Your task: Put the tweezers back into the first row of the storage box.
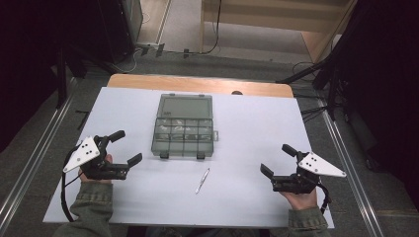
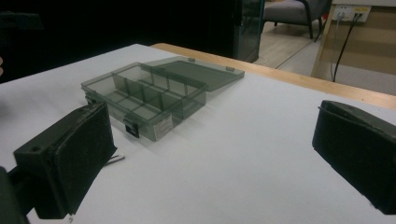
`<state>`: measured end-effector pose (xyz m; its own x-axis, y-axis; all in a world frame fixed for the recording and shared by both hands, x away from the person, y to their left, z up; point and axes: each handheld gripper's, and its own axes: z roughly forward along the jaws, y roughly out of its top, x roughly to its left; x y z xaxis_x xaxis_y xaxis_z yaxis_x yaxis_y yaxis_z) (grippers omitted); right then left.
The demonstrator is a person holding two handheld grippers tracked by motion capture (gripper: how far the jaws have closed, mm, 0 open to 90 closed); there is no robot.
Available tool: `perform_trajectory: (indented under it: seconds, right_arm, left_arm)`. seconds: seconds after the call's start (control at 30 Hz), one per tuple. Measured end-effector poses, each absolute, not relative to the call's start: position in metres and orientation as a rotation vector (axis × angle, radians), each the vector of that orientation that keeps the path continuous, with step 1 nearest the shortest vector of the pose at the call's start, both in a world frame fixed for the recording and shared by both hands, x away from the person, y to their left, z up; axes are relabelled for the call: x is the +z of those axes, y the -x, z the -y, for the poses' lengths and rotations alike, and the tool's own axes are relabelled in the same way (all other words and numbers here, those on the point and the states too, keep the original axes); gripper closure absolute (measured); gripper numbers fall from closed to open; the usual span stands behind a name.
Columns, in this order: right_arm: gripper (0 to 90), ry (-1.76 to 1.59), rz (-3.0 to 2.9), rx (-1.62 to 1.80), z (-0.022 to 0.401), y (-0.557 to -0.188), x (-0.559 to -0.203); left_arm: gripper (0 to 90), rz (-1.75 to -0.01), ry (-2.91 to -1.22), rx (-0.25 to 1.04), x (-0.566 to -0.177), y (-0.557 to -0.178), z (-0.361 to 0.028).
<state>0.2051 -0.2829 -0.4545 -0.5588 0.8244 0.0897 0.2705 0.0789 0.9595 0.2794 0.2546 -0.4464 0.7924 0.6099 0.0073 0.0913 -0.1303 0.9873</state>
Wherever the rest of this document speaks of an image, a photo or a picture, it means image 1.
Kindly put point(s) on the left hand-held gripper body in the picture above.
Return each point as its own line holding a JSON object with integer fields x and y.
{"x": 86, "y": 154}

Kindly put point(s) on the silver metal tweezers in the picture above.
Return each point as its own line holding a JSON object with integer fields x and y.
{"x": 202, "y": 181}

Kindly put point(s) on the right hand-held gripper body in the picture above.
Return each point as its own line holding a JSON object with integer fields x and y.
{"x": 314, "y": 166}

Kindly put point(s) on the person's left hand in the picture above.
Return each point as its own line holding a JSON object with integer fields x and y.
{"x": 99, "y": 181}

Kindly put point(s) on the person's right hand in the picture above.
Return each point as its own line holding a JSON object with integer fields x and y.
{"x": 301, "y": 200}

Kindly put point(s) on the black stand legs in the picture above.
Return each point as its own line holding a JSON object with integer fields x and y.
{"x": 304, "y": 72}

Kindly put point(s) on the white table cover board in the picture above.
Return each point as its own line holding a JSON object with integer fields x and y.
{"x": 250, "y": 131}

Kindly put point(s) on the black cabinet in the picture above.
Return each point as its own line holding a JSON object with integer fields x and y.
{"x": 118, "y": 26}

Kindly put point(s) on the metal floor rail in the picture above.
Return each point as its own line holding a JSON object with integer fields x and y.
{"x": 33, "y": 158}
{"x": 349, "y": 171}

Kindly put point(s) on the light wooden shelf unit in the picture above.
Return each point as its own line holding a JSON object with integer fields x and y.
{"x": 273, "y": 23}

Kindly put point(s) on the clear plastic compartment box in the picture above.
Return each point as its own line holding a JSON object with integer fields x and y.
{"x": 183, "y": 126}

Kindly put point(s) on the black metal stand post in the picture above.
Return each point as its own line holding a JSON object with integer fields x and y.
{"x": 61, "y": 79}

